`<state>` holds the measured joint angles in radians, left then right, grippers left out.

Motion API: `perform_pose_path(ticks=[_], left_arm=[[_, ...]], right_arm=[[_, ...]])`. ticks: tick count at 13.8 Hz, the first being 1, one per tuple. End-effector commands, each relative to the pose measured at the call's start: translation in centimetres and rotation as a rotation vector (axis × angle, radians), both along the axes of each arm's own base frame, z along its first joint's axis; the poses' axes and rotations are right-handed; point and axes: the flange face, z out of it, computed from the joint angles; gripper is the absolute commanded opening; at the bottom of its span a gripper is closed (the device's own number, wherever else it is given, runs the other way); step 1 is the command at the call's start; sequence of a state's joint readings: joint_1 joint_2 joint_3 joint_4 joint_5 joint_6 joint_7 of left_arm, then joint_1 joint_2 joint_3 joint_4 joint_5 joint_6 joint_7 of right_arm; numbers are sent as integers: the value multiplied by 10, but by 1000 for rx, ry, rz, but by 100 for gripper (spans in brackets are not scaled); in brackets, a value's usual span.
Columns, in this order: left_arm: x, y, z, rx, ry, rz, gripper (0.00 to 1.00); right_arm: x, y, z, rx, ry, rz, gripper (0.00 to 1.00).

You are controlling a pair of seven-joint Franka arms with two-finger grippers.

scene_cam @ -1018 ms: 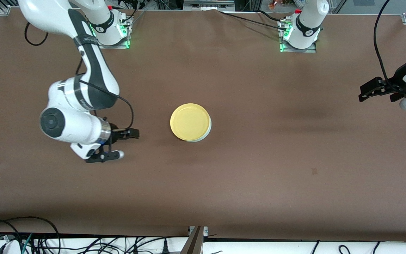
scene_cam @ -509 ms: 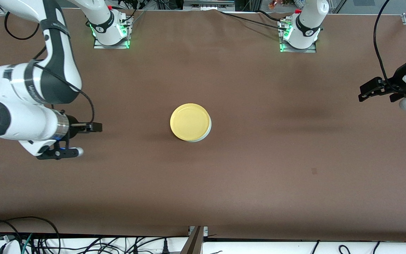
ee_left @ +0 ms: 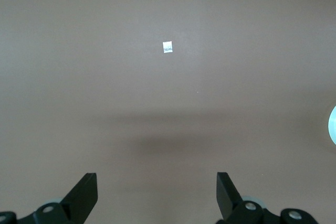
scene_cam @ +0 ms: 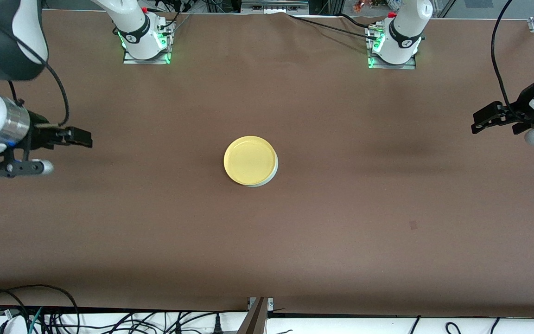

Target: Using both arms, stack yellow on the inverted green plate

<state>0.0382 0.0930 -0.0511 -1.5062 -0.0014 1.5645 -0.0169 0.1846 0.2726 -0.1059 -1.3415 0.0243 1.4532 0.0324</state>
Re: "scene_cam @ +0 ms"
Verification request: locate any brown table cover sheet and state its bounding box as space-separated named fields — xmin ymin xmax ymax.
xmin=0 ymin=9 xmax=534 ymax=321

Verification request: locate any black cable lying on table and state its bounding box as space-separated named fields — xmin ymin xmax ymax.
xmin=287 ymin=14 xmax=381 ymax=40

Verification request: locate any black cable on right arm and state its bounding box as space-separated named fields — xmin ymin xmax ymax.
xmin=7 ymin=60 xmax=71 ymax=127

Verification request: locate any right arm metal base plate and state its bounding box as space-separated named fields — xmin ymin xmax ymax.
xmin=122 ymin=21 xmax=175 ymax=64

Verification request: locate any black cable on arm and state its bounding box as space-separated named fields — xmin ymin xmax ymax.
xmin=7 ymin=60 xmax=71 ymax=127
xmin=490 ymin=0 xmax=514 ymax=110

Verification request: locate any green cable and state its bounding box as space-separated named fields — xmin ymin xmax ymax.
xmin=28 ymin=306 xmax=44 ymax=334

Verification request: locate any white lower bench board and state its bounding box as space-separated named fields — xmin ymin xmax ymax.
xmin=0 ymin=308 xmax=534 ymax=334

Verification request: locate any black looping cable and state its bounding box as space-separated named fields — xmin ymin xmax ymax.
xmin=0 ymin=284 xmax=80 ymax=334

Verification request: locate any aluminium profile beam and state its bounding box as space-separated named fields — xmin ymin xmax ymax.
xmin=237 ymin=297 xmax=274 ymax=334

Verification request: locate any silver aluminium extrusion rail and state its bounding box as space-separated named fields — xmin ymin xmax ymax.
xmin=241 ymin=0 xmax=310 ymax=15

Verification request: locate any pale green round plate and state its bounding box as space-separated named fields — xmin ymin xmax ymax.
xmin=244 ymin=158 xmax=279 ymax=188

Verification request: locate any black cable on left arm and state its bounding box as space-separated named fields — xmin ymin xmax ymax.
xmin=490 ymin=0 xmax=514 ymax=110

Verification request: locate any yellow round plate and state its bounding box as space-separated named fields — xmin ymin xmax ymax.
xmin=223 ymin=135 xmax=278 ymax=185

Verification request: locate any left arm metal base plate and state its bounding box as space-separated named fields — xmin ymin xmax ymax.
xmin=367 ymin=23 xmax=418 ymax=70

